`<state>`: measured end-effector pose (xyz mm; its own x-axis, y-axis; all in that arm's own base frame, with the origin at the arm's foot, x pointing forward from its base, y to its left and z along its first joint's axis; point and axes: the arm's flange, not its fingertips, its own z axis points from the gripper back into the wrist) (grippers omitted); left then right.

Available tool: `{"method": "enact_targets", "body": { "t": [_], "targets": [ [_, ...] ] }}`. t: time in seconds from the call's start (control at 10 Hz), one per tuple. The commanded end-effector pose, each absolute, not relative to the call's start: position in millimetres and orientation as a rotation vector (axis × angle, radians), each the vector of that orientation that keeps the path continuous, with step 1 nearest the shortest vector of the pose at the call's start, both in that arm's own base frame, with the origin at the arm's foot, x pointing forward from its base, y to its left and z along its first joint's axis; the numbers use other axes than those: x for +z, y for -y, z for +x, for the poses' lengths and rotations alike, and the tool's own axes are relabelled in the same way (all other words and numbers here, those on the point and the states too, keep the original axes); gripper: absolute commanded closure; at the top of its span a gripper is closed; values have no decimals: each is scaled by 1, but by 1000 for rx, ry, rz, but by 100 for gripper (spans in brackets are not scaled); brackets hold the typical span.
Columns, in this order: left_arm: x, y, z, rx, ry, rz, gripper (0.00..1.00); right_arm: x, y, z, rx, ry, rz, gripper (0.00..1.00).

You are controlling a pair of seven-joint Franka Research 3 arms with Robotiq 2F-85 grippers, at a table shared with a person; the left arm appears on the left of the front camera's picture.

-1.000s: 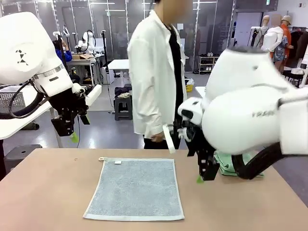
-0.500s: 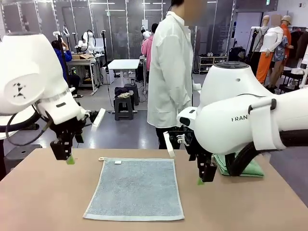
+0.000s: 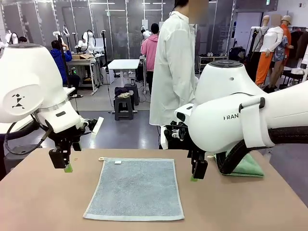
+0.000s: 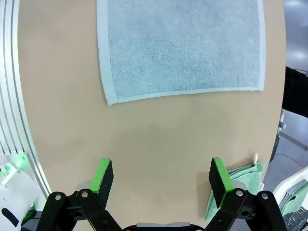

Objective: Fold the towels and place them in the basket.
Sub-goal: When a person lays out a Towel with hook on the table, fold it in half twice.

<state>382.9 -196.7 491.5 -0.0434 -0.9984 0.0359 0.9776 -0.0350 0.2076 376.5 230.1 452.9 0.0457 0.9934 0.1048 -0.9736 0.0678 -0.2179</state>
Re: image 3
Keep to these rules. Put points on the black metal cart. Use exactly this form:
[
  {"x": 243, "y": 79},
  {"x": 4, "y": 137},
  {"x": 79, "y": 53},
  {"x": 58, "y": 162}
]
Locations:
[{"x": 292, "y": 74}]

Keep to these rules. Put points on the white metal frame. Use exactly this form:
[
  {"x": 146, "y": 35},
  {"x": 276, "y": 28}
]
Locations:
[{"x": 305, "y": 72}]

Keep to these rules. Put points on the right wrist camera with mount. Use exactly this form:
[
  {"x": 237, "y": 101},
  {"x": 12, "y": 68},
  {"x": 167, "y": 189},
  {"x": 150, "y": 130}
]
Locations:
[{"x": 164, "y": 139}]

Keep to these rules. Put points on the black bags pile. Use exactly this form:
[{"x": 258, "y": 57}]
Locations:
[{"x": 237, "y": 56}]

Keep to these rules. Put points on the person in blue hoodie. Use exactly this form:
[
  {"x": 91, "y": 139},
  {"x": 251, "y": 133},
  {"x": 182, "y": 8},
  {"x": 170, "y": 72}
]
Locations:
[{"x": 68, "y": 57}]

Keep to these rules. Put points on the person in pink hoodie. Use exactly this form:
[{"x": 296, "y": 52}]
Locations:
[{"x": 150, "y": 53}]

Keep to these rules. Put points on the grey plastic stool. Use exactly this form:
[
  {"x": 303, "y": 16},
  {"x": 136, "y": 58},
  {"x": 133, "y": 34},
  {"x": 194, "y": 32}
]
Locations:
[
  {"x": 134, "y": 92},
  {"x": 120, "y": 100}
]

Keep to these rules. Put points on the clothes rack with dark garments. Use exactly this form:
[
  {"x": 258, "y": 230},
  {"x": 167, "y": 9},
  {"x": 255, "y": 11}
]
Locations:
[{"x": 298, "y": 45}]

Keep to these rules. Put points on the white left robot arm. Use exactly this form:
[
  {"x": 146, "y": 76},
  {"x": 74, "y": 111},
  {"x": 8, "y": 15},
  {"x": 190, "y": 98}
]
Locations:
[{"x": 29, "y": 84}]

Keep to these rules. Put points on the steel tumbler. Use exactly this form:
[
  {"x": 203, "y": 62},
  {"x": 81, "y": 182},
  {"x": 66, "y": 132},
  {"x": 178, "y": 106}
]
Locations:
[{"x": 133, "y": 81}]

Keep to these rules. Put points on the open cardboard box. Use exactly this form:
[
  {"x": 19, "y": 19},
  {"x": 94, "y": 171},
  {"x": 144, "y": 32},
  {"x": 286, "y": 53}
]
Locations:
[{"x": 81, "y": 57}]

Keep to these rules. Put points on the person in white shirt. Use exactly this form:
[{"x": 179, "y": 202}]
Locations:
[{"x": 173, "y": 72}]

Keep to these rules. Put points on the mannequin with grey top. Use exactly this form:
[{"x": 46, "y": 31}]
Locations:
[{"x": 264, "y": 31}]

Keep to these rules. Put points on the white desk with metal frame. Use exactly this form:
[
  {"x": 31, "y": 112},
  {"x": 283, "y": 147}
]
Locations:
[{"x": 83, "y": 61}]

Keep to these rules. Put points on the mannequin with orange shirt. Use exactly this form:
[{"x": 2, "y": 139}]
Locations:
[{"x": 285, "y": 33}]

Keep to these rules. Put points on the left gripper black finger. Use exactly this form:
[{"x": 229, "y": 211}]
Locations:
[
  {"x": 77, "y": 146},
  {"x": 59, "y": 157}
]

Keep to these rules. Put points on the green terry towel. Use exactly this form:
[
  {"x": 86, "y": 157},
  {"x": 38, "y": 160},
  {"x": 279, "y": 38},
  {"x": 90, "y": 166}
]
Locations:
[{"x": 250, "y": 168}]

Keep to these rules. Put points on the mannequin with white shirt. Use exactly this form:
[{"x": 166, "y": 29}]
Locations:
[{"x": 272, "y": 41}]

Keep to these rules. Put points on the shelf with shoes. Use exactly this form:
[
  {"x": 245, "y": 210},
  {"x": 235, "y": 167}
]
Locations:
[{"x": 214, "y": 59}]

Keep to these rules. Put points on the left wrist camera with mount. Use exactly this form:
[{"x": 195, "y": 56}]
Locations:
[{"x": 97, "y": 127}]

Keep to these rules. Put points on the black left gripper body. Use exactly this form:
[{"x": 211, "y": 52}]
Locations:
[{"x": 63, "y": 139}]

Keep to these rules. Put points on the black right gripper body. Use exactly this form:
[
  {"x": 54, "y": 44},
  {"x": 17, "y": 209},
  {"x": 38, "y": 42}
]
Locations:
[{"x": 197, "y": 156}]

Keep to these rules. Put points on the blue-grey terry towel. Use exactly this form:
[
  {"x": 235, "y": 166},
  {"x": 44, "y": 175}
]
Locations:
[{"x": 134, "y": 190}]

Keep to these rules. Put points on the dark clothes pile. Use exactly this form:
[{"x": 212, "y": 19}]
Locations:
[{"x": 121, "y": 91}]

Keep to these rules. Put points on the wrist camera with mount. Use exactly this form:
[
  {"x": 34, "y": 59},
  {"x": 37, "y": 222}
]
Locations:
[
  {"x": 97, "y": 127},
  {"x": 164, "y": 139}
]

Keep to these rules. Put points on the white height-adjustable desk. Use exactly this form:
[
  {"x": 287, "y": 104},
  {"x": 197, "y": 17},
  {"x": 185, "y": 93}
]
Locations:
[{"x": 122, "y": 64}]

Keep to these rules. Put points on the black stand pole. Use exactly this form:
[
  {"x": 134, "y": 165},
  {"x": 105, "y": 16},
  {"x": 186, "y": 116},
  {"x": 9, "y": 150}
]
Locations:
[{"x": 105, "y": 55}]

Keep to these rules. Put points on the black tripod pole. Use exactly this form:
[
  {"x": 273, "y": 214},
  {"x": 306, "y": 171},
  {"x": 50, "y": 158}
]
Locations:
[{"x": 63, "y": 57}]

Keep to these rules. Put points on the dark grey round-hole stool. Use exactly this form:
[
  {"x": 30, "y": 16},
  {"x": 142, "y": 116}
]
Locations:
[{"x": 16, "y": 160}]

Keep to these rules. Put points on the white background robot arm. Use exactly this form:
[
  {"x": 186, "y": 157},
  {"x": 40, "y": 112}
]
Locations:
[
  {"x": 146, "y": 34},
  {"x": 86, "y": 39},
  {"x": 13, "y": 38}
]

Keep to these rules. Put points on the black upright object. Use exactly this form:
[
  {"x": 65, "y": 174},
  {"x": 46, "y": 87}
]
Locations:
[{"x": 2, "y": 161}]

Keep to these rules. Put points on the seated person with dark hair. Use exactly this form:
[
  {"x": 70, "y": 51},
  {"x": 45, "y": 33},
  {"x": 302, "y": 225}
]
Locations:
[{"x": 22, "y": 39}]

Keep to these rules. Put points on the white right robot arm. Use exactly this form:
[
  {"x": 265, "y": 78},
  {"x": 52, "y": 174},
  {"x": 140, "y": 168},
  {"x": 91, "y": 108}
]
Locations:
[{"x": 228, "y": 96}]

